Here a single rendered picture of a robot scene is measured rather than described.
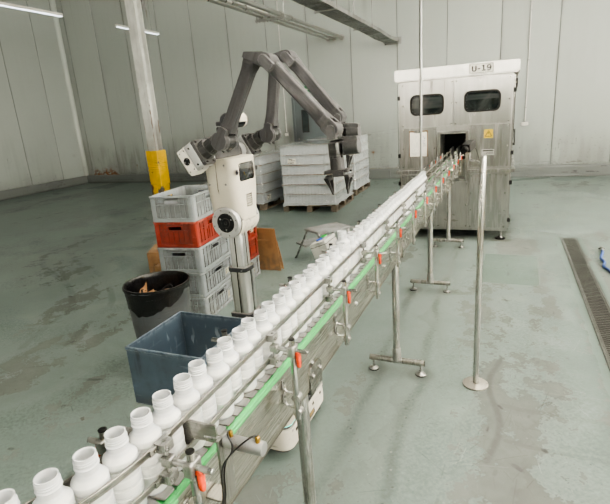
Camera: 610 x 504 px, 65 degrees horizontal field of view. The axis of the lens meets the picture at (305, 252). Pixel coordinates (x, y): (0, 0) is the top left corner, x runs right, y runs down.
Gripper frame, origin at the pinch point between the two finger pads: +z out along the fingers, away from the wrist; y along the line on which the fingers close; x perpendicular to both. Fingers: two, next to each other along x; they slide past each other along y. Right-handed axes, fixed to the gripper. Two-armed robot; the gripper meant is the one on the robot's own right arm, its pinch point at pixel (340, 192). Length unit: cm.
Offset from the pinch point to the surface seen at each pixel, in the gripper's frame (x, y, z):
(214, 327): -39, -44, 43
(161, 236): 132, -209, 44
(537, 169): 985, 116, 125
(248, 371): -89, 1, 31
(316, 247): 11.9, -18.7, 25.8
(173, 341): -45, -60, 47
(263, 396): -87, 3, 38
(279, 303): -65, 0, 22
